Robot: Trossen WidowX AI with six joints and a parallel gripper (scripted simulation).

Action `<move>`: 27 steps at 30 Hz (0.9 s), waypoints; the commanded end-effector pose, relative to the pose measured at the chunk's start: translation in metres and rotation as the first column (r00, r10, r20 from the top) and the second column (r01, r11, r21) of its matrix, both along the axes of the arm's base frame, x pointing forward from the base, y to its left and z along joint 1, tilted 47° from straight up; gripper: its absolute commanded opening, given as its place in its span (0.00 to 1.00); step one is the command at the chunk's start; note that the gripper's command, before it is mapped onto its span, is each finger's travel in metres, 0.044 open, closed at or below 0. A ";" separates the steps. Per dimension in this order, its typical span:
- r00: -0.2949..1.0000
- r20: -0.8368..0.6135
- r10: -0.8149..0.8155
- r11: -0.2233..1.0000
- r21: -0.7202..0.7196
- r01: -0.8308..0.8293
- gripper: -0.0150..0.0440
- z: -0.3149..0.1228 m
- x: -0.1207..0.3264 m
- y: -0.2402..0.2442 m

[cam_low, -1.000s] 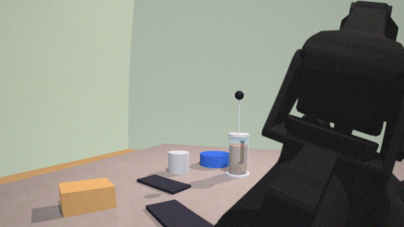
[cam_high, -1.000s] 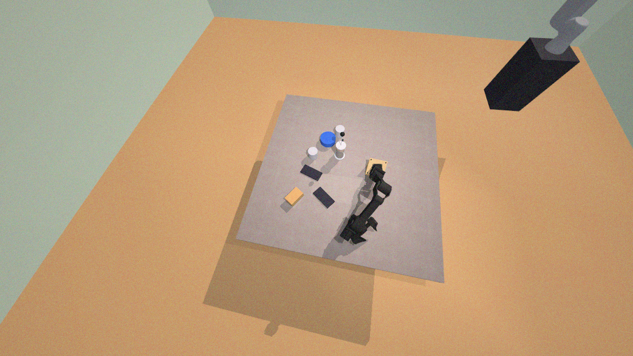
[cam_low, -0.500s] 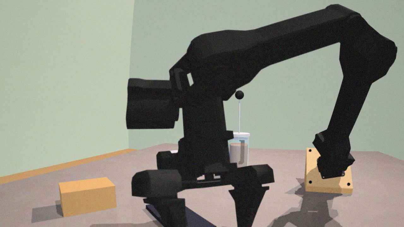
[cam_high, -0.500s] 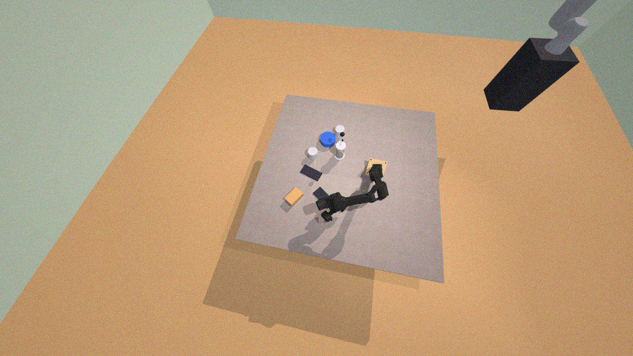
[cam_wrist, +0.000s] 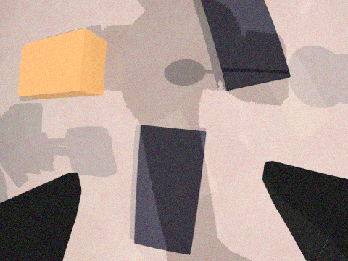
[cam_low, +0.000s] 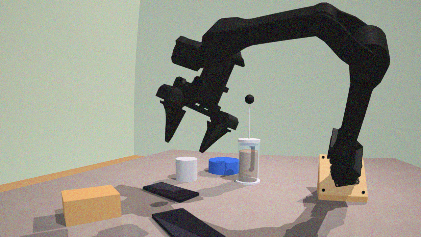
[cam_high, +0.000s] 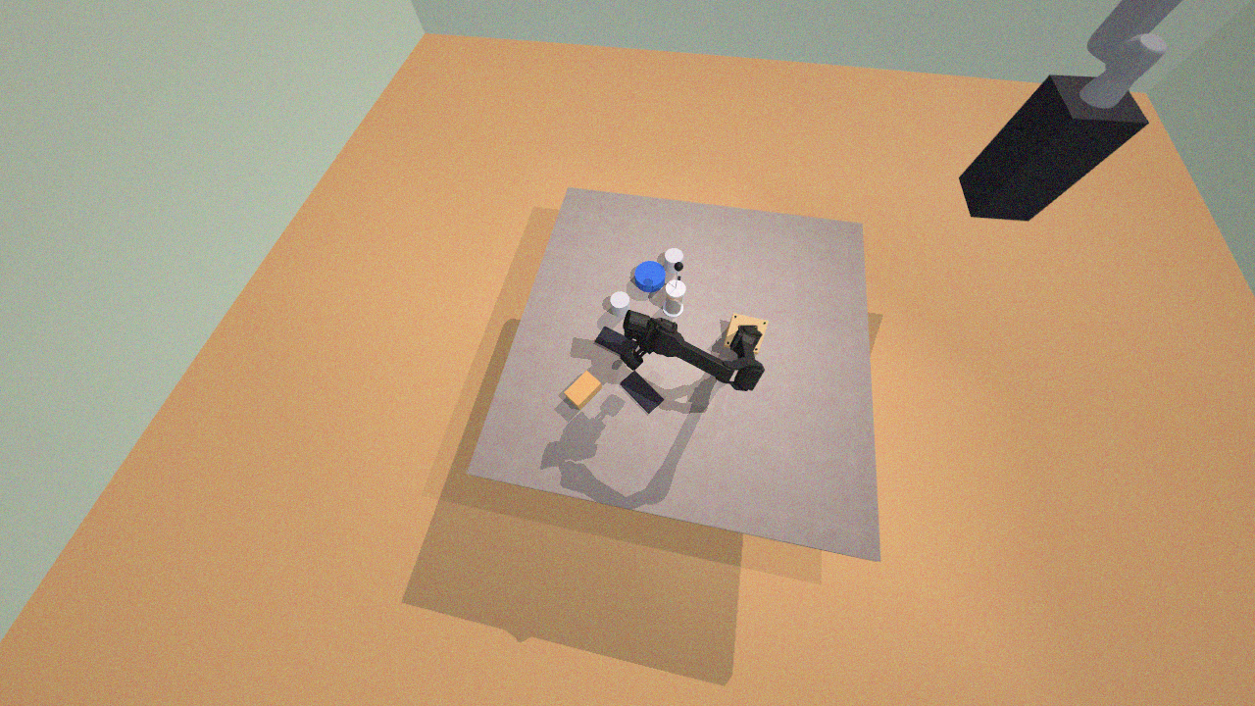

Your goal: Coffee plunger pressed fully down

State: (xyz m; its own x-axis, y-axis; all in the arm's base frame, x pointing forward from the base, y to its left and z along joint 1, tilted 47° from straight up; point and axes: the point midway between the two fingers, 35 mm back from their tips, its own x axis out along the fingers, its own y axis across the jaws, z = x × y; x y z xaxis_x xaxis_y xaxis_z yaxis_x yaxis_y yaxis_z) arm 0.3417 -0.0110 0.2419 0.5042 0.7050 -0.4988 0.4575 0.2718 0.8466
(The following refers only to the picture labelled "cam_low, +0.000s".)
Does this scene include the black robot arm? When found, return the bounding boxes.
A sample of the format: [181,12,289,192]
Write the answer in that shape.
[171,2,390,187]

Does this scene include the glass coffee press with black knob plunger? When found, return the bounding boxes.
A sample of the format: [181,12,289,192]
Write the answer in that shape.
[235,94,260,185]

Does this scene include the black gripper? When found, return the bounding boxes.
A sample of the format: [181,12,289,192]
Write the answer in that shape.
[155,72,239,153]

